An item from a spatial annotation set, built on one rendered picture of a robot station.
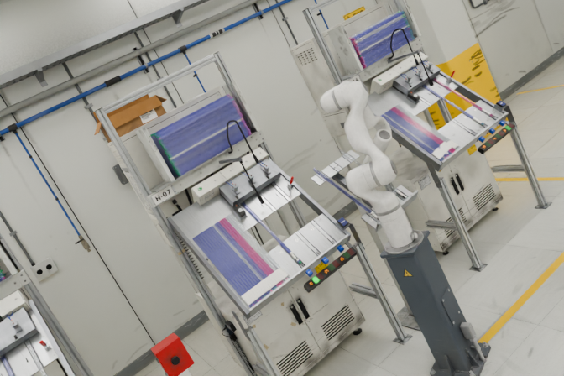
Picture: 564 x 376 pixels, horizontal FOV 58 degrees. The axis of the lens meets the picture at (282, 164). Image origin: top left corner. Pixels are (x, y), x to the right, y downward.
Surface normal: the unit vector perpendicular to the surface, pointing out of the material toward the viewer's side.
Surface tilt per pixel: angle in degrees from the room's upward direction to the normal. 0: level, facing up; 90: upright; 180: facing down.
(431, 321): 90
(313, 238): 45
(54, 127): 90
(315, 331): 90
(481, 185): 90
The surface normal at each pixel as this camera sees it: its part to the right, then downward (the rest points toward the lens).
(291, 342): 0.46, -0.04
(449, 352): -0.57, 0.45
